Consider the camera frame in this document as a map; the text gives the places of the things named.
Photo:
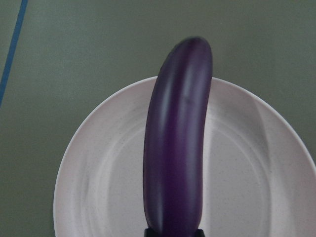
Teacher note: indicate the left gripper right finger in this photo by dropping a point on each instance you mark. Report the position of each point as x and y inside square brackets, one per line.
[199, 233]

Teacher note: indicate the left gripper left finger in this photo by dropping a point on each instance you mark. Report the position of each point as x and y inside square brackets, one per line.
[148, 232]

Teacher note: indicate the purple eggplant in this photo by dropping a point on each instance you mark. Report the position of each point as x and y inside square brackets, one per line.
[173, 144]

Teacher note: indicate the pink plate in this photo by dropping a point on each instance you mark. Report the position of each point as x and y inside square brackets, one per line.
[259, 179]

